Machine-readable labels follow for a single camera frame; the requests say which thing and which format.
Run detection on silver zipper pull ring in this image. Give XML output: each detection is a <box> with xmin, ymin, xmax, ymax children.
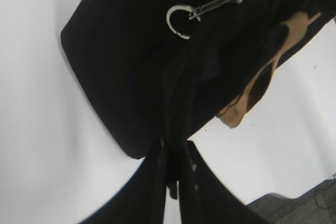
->
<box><xmin>166</xmin><ymin>0</ymin><xmax>246</xmax><ymax>40</ymax></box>

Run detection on black bag with tan handles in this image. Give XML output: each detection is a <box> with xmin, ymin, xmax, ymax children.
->
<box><xmin>60</xmin><ymin>0</ymin><xmax>335</xmax><ymax>187</ymax></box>

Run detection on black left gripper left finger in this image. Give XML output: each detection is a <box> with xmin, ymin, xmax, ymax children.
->
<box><xmin>82</xmin><ymin>140</ymin><xmax>167</xmax><ymax>224</ymax></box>

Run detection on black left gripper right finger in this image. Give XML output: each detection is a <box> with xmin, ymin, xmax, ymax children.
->
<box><xmin>178</xmin><ymin>141</ymin><xmax>268</xmax><ymax>224</ymax></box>

